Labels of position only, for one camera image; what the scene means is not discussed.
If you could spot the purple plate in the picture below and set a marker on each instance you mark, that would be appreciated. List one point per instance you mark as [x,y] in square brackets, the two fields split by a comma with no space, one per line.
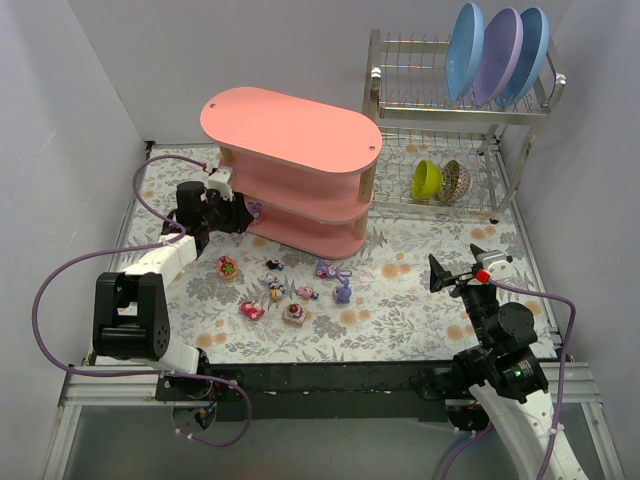
[503,38]

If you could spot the pink flowerpot toy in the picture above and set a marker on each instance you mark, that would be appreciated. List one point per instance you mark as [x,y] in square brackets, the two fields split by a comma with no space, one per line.
[227,268]

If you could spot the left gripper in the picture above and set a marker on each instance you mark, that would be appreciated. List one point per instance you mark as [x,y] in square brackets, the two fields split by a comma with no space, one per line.
[240,213]

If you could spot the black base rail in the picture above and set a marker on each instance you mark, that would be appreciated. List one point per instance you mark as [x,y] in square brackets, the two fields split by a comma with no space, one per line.
[423,390]

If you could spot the strawberry cake toy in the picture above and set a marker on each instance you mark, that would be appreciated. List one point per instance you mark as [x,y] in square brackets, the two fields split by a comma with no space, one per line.
[295,314]

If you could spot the blue white duck figure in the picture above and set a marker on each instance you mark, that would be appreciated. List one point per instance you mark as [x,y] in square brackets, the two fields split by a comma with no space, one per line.
[273,283]

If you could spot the yellow blue duck figure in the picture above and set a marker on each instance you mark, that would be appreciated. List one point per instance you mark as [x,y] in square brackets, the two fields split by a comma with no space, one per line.
[276,295]

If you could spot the right blue plate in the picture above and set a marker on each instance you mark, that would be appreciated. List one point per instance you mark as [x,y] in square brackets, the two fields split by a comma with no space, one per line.
[535,43]

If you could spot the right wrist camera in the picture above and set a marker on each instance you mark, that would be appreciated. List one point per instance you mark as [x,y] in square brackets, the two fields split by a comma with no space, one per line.
[498,264]

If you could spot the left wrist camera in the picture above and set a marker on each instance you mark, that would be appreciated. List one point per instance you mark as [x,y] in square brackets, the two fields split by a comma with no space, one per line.
[220,180]

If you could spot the pink purple cupcake toy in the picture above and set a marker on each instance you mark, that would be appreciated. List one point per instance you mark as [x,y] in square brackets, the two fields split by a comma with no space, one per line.
[256,210]

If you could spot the floral table mat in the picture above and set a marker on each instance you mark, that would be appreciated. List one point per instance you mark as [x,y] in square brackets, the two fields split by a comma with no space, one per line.
[391,316]

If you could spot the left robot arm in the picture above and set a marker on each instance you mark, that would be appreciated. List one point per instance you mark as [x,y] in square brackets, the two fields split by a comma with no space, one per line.
[131,319]

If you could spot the pink three-tier shelf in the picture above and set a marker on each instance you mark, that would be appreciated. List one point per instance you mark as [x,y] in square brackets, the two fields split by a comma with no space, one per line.
[310,165]

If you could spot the black red mouse figure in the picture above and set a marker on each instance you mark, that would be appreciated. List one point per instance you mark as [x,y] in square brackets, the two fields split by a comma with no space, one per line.
[274,265]

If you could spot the purple bunny head toy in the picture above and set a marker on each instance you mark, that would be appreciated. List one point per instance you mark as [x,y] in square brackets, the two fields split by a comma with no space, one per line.
[326,270]

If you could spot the lime green bowl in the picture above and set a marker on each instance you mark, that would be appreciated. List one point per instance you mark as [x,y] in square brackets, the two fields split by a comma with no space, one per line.
[427,180]

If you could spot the blue plate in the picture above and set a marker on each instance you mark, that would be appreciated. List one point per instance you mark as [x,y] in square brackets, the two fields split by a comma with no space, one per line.
[464,52]
[535,43]

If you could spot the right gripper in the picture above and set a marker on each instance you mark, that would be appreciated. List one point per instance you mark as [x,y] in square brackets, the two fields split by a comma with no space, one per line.
[463,280]

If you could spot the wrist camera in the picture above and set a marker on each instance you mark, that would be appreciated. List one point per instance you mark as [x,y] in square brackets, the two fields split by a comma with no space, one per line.
[498,264]
[220,180]

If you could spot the left blue plate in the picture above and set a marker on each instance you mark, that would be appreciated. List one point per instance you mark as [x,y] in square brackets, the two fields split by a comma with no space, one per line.
[464,52]

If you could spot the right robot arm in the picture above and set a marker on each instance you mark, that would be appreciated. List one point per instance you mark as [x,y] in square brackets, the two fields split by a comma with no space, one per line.
[502,373]

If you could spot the pink lying figure toy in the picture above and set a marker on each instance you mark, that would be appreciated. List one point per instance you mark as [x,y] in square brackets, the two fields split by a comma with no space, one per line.
[252,310]

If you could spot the steel dish rack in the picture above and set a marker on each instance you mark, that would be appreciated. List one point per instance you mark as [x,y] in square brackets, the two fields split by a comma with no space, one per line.
[405,93]

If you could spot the patterned ceramic bowl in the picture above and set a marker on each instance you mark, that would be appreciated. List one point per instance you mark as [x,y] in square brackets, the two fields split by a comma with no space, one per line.
[456,182]

